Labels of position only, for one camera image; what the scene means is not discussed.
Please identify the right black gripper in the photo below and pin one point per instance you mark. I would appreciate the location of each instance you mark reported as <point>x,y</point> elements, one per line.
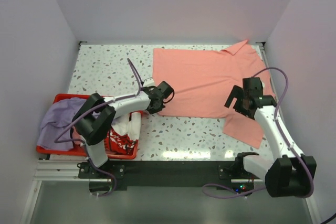
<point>237,92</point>

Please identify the aluminium frame rail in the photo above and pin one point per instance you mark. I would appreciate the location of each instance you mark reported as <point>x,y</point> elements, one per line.
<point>66,191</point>

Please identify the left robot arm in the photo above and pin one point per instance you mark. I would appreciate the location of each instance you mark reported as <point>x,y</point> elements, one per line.
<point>93,120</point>

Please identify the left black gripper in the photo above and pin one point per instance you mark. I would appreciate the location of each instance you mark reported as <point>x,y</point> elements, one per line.
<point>159,109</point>

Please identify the white red printed t shirt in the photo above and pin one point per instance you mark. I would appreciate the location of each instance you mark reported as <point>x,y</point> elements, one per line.
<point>127,126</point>

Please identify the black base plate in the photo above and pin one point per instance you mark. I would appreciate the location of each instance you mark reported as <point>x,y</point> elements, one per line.
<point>120,175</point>

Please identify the lavender t shirt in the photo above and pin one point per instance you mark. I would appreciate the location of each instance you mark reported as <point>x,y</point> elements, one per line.
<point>56,119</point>

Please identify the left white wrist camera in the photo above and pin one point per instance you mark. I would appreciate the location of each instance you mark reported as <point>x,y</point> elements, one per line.
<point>148,82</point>

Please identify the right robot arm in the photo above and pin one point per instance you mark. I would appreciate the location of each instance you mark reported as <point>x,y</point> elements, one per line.
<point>291,172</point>

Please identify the red plastic bin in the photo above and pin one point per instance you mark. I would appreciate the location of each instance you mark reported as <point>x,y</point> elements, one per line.
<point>110,142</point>

